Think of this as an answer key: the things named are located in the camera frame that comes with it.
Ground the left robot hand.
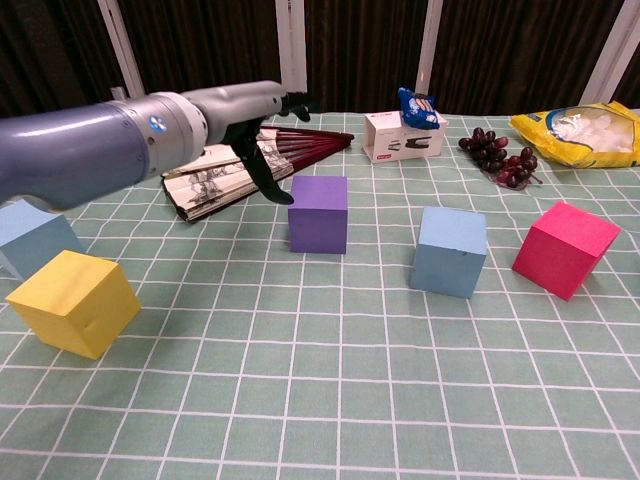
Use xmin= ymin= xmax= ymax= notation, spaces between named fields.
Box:
xmin=184 ymin=79 xmax=312 ymax=205

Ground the purple foam cube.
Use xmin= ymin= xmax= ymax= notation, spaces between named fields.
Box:
xmin=287 ymin=175 xmax=349 ymax=255

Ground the light blue foam cube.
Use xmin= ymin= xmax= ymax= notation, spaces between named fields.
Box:
xmin=0 ymin=198 xmax=86 ymax=282
xmin=409 ymin=206 xmax=489 ymax=300

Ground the yellow foam cube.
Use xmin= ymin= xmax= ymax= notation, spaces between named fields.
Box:
xmin=4 ymin=249 xmax=142 ymax=360

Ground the pink foam cube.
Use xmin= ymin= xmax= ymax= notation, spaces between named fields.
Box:
xmin=511 ymin=201 xmax=623 ymax=302

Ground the dark brown curtain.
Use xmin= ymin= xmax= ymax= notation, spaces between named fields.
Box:
xmin=0 ymin=0 xmax=640 ymax=121

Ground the painted paper folding fan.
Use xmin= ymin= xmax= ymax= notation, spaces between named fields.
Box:
xmin=160 ymin=125 xmax=355 ymax=224

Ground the white cardboard product box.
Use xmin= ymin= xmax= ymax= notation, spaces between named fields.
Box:
xmin=362 ymin=110 xmax=449 ymax=165

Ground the blue cookie packet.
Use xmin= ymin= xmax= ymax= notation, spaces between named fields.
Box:
xmin=397 ymin=87 xmax=441 ymax=131

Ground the dark red grape bunch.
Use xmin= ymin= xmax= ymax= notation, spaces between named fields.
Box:
xmin=458 ymin=127 xmax=544 ymax=190

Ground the green checked tablecloth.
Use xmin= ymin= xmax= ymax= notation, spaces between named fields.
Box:
xmin=0 ymin=112 xmax=640 ymax=480

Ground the yellow marshmallow bag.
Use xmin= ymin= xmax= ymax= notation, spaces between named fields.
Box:
xmin=508 ymin=100 xmax=640 ymax=170

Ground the white frame post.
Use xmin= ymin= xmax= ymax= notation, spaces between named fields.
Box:
xmin=275 ymin=0 xmax=309 ymax=114
xmin=97 ymin=0 xmax=149 ymax=101
xmin=415 ymin=0 xmax=445 ymax=114
xmin=582 ymin=0 xmax=640 ymax=105

